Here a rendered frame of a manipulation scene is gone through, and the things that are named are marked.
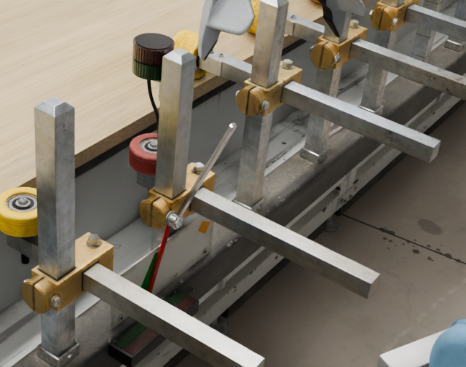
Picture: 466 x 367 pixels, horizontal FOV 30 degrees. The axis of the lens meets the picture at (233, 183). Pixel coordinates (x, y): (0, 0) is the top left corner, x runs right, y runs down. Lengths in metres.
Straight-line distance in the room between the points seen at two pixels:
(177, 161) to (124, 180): 0.33
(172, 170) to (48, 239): 0.25
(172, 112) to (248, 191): 0.37
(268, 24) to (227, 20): 0.70
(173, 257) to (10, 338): 0.30
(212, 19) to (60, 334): 0.66
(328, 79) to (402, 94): 0.45
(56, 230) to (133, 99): 0.46
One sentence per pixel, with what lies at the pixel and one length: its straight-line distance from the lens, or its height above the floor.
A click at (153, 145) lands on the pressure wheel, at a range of 1.42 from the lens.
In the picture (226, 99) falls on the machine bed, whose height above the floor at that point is 0.78.
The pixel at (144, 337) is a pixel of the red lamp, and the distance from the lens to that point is 1.38.
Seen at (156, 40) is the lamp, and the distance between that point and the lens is 1.30.
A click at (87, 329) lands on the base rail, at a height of 0.70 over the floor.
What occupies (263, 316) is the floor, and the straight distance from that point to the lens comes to 2.48.
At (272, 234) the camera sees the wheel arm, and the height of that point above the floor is 0.86.
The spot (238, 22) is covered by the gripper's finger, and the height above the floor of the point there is 1.37.
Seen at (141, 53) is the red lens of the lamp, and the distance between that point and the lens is 1.28.
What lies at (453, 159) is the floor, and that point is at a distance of 3.35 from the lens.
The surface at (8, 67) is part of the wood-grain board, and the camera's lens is 1.67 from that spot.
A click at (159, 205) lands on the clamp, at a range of 1.36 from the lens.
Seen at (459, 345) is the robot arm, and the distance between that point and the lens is 0.65.
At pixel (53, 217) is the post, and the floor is 0.97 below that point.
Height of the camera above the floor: 1.67
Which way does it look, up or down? 34 degrees down
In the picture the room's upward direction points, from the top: 7 degrees clockwise
